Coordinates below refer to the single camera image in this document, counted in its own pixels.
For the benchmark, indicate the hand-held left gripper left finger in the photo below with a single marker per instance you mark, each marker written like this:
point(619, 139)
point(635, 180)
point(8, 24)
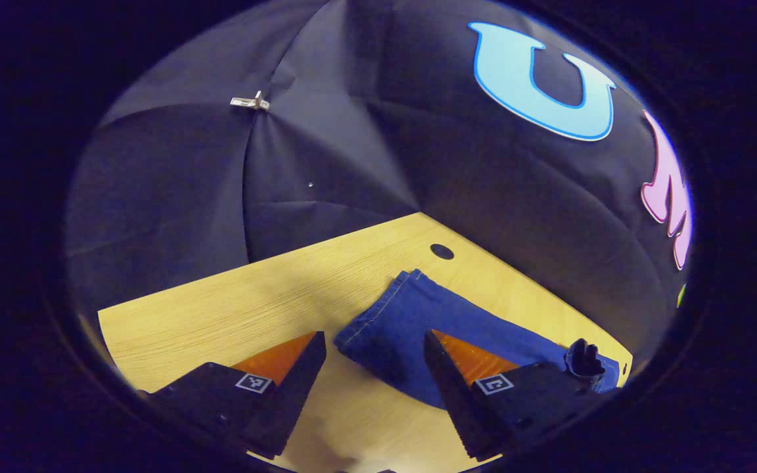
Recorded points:
point(286, 401)

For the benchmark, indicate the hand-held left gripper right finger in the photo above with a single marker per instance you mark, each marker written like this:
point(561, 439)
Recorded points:
point(457, 407)

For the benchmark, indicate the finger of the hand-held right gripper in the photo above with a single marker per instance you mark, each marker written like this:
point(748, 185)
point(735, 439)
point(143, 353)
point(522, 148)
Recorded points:
point(583, 361)

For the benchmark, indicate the blue jeans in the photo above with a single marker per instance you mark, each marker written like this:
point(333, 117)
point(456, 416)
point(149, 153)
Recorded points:
point(405, 322)

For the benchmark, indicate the black backdrop cloth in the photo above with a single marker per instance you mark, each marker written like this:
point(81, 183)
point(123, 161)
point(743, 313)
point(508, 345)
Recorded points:
point(352, 151)

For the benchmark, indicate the silver metal clip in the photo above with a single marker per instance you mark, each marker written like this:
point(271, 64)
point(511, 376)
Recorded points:
point(250, 102)

